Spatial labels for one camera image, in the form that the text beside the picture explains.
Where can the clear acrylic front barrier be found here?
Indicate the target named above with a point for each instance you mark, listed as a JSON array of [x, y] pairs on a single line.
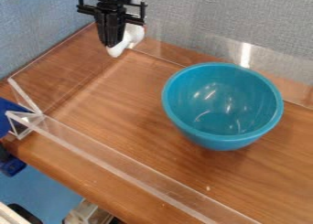
[[191, 201]]

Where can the clear acrylic left barrier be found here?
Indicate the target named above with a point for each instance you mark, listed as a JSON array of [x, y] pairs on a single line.
[[61, 71]]

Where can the blue clamp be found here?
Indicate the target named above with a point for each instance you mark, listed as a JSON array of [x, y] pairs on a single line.
[[11, 165]]

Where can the clear acrylic back barrier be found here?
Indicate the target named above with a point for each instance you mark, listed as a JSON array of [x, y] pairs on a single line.
[[187, 45]]

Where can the clear box under table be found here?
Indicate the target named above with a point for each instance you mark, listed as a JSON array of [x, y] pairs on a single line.
[[88, 213]]

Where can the clear acrylic barrier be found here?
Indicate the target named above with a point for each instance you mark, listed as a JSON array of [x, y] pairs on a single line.
[[61, 71], [187, 45], [191, 201]]

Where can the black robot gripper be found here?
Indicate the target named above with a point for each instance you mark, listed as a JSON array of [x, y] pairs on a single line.
[[129, 11]]

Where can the blue plastic bowl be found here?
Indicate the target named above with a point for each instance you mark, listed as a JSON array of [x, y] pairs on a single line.
[[223, 105]]

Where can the white brown plush mushroom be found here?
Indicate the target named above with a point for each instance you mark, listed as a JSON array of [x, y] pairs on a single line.
[[133, 36]]

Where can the black white object bottom left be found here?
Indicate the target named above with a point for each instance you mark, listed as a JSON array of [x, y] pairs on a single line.
[[10, 217]]

